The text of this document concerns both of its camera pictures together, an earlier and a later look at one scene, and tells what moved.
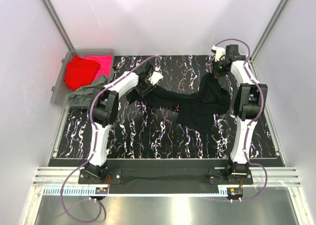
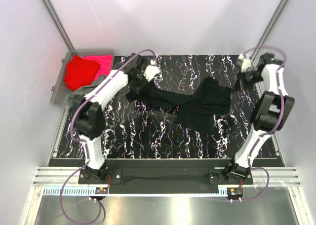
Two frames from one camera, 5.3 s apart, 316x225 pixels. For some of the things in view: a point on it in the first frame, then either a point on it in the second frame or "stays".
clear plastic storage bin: x=60 y=96 stays
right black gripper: x=215 y=63 to x=243 y=85
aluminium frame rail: x=57 y=177 stays
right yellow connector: x=234 y=192 stays
